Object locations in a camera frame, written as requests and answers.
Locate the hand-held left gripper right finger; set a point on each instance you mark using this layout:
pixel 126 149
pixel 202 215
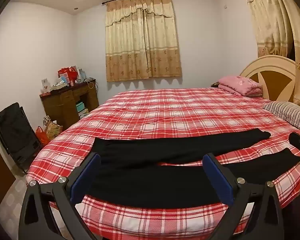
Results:
pixel 218 177

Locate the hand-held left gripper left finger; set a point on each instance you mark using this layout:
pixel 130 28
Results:
pixel 86 177

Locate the black pants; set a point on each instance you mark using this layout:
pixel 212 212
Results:
pixel 152 180

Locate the striped pillow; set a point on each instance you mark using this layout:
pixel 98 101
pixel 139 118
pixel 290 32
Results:
pixel 290 111

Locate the patterned paper gift bag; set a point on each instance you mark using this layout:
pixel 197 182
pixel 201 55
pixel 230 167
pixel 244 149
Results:
pixel 52 128

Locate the red plastic bag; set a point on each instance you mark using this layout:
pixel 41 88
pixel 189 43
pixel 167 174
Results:
pixel 42 136

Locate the teal box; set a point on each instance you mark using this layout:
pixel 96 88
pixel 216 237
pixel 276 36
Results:
pixel 80 107

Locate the cream wooden headboard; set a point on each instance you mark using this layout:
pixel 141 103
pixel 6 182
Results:
pixel 270 65

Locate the brown wooden desk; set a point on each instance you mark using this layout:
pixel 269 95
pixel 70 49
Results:
pixel 62 105

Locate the pink folded blanket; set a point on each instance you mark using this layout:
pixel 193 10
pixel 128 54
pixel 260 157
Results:
pixel 240 85

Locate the black folded chair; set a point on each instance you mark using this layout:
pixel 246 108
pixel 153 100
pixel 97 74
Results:
pixel 15 135

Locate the red plaid bed sheet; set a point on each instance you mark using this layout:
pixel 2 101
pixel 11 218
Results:
pixel 165 110

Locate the brown wooden door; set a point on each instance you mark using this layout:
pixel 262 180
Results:
pixel 0 170

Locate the dark cloth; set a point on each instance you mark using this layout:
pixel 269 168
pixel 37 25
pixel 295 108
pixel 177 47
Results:
pixel 214 84

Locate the white card box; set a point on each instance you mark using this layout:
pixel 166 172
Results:
pixel 45 85

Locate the clear blue plastic bag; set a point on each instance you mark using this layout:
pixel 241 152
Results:
pixel 82 75

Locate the red gift bag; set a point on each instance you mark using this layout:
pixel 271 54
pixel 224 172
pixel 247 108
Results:
pixel 68 75

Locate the large beige floral curtain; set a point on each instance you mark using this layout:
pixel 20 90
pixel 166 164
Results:
pixel 275 17

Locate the beige window curtain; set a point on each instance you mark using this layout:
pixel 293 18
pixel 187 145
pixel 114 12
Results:
pixel 142 37

